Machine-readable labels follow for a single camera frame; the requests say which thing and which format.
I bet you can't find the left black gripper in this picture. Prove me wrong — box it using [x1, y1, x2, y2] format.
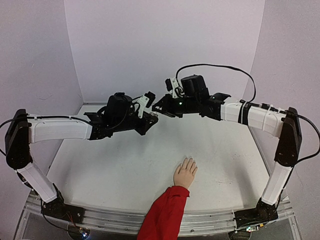
[114, 108, 159, 136]

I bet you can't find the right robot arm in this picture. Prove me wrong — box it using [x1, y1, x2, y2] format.
[152, 75, 302, 205]

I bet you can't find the red sleeve forearm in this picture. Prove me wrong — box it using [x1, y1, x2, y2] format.
[137, 186, 190, 240]

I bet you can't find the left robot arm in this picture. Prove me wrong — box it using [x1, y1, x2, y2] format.
[4, 92, 158, 219]

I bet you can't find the mannequin hand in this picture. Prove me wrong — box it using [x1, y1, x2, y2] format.
[173, 157, 198, 189]

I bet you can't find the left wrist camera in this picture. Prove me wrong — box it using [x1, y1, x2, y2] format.
[135, 91, 156, 119]

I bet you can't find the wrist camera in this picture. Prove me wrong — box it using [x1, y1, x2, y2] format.
[165, 77, 185, 99]
[135, 91, 156, 119]

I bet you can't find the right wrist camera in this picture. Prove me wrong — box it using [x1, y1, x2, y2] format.
[165, 77, 185, 99]

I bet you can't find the left black cable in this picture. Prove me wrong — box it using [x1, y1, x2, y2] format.
[0, 104, 141, 156]

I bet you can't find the right black camera cable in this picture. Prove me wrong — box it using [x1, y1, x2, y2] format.
[175, 63, 257, 103]

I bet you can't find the aluminium table frame rail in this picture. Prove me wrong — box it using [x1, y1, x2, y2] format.
[14, 101, 301, 240]

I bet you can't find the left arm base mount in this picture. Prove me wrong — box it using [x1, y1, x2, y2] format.
[41, 184, 85, 224]

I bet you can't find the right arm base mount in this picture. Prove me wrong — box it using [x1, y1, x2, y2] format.
[234, 198, 279, 230]

